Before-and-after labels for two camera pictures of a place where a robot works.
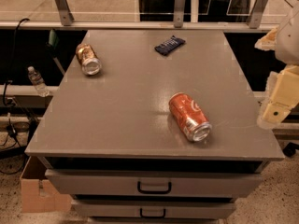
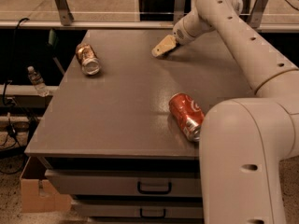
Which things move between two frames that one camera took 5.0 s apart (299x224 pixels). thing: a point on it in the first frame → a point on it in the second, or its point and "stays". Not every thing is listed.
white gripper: (289, 42) → (181, 34)
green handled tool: (53, 43) stays
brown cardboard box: (37, 193) stays
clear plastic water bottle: (37, 80) stays
